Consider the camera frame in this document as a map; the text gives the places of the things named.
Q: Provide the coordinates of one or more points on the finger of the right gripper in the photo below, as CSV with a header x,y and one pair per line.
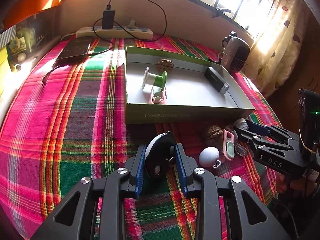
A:
x,y
260,143
263,130

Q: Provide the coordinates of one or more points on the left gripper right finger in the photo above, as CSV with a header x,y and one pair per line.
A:
x,y
185,166

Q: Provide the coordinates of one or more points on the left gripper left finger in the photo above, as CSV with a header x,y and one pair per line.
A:
x,y
135,166

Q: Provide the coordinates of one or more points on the black round disc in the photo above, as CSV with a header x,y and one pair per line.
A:
x,y
160,155

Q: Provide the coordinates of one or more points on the pink clip with mint pad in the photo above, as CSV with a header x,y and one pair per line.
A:
x,y
158,97

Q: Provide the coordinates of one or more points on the white egg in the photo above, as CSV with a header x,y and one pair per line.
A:
x,y
208,156

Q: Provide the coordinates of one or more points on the small white wheel knob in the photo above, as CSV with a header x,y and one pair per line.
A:
x,y
217,164

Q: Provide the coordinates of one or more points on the black silver lighter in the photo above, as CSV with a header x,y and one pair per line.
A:
x,y
216,80

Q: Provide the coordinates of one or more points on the floral curtain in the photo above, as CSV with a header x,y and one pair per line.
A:
x,y
274,55

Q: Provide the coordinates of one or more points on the green white cardboard box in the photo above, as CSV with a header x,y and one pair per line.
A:
x,y
190,96

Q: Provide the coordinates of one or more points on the green white spool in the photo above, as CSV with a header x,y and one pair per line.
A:
x,y
154,79

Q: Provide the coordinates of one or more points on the black smartphone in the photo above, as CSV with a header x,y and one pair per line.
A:
x,y
75,51

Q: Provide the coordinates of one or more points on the white power strip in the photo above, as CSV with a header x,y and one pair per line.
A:
x,y
115,32

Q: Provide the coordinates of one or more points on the black charger adapter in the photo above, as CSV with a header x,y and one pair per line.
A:
x,y
108,19

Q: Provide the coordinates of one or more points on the yellow box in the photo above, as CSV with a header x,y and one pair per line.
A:
x,y
5,69

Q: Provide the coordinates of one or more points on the orange shelf box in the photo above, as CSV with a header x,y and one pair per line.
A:
x,y
23,9

